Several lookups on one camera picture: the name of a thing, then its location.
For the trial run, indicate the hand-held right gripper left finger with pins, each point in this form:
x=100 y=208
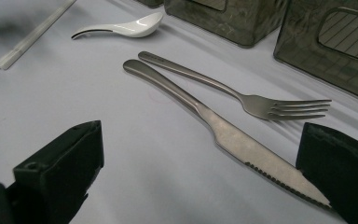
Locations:
x=59 y=161

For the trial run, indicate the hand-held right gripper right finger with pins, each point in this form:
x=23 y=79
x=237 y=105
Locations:
x=338 y=168

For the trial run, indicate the steel fork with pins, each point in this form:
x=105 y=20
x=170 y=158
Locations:
x=254 y=105

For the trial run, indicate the steel table knife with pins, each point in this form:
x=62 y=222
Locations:
x=230 y=137

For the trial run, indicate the smoky clear plastic bin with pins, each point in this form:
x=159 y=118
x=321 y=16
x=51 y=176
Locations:
x=301 y=59
x=230 y=28

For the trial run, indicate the white ceramic spoon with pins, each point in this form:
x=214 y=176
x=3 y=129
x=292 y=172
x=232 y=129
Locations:
x=143 y=25

